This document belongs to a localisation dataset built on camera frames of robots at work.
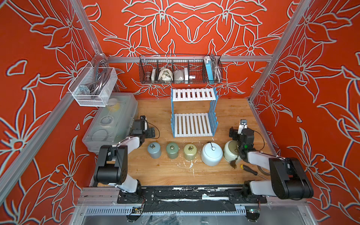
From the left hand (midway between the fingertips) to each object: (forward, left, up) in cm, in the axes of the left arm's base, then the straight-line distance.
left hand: (147, 128), depth 96 cm
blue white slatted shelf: (+21, -33, -3) cm, 39 cm away
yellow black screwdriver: (-21, -63, -3) cm, 66 cm away
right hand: (+2, -61, +6) cm, 61 cm away
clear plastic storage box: (-5, +19, +11) cm, 23 cm away
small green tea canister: (-16, -20, +4) cm, 26 cm away
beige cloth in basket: (+25, -12, +28) cm, 40 cm away
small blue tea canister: (-16, -8, +2) cm, 18 cm away
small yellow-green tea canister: (-16, -30, +4) cm, 34 cm away
